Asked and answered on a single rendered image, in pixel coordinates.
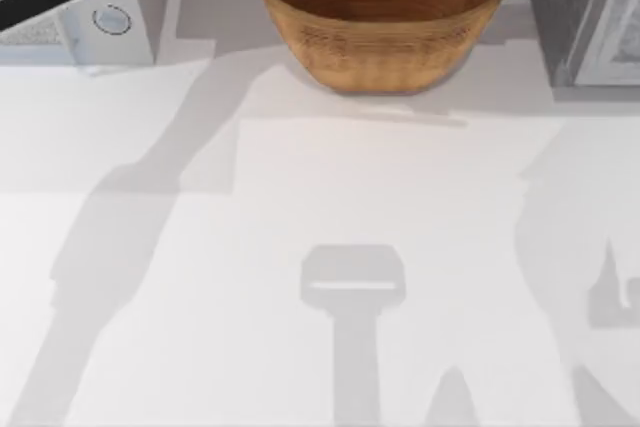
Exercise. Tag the brown woven basket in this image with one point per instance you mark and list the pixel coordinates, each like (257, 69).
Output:
(382, 22)

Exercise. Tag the grey cabinet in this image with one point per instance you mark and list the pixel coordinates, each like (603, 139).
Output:
(585, 12)

